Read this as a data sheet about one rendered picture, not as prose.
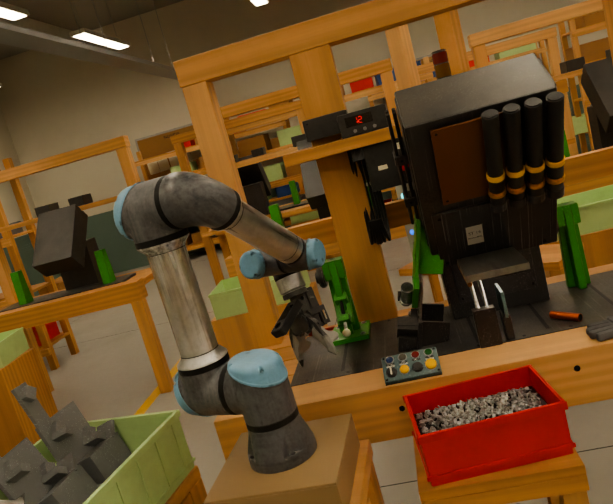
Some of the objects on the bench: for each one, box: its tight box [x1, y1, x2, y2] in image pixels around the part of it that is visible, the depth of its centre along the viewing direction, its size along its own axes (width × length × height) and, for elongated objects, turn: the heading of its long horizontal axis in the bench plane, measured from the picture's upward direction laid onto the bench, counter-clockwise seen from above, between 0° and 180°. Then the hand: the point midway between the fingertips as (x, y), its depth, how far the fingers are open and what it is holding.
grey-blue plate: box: [494, 283, 515, 340], centre depth 172 cm, size 10×2×14 cm, turn 48°
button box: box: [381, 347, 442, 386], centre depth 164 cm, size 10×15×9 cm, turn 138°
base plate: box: [291, 267, 613, 387], centre depth 190 cm, size 42×110×2 cm, turn 138°
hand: (317, 362), depth 165 cm, fingers open, 14 cm apart
